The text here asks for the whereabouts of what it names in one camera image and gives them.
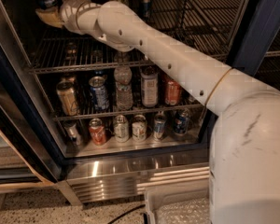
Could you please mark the blue silver can bottom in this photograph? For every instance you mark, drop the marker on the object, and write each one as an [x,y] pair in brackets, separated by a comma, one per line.
[159,126]

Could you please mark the clear water bottle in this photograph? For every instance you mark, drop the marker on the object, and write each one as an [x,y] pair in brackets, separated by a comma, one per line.
[123,76]

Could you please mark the orange soda can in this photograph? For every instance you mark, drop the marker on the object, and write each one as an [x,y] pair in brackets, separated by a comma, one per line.
[172,91]

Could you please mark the white can bottom centre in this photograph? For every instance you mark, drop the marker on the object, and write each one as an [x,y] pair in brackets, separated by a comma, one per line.
[139,128]

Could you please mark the silver can bottom left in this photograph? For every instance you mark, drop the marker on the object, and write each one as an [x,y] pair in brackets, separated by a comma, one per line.
[72,132]

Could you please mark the stainless steel fridge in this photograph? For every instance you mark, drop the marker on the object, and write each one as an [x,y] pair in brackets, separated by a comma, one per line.
[114,170]

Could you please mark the middle wire shelf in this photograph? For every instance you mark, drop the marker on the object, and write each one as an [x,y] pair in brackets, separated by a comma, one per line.
[86,104]

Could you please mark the bubble wrap sheet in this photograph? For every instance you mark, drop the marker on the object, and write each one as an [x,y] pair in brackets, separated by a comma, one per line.
[195,211]

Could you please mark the blue pepsi can middle shelf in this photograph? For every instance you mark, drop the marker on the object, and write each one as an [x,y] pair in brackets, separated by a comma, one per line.
[99,93]

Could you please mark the gold can middle shelf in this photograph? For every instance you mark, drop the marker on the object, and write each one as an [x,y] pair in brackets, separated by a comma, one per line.
[67,95]

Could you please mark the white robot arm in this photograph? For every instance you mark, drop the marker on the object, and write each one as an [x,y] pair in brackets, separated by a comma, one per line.
[245,142]

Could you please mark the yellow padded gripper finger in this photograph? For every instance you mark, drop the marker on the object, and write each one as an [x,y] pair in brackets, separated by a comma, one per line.
[50,16]

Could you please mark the white plastic bin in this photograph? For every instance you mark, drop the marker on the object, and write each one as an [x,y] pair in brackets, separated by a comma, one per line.
[159,196]

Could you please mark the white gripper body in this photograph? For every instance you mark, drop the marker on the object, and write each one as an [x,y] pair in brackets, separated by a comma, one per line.
[68,11]

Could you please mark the red can bottom shelf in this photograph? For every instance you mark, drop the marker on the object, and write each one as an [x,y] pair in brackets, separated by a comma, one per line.
[97,132]

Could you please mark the blue pepsi can bottom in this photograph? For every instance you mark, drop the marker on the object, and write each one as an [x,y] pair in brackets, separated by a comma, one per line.
[181,121]

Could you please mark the white green can bottom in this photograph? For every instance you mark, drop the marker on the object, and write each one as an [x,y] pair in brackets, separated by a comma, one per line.
[121,128]

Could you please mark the tall slim blue can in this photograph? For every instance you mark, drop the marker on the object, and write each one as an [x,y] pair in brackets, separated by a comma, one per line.
[144,8]

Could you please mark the open glass fridge door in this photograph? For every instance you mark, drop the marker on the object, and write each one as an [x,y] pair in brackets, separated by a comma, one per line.
[24,163]

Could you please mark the white label tall can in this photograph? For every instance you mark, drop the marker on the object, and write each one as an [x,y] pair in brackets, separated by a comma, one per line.
[149,86]

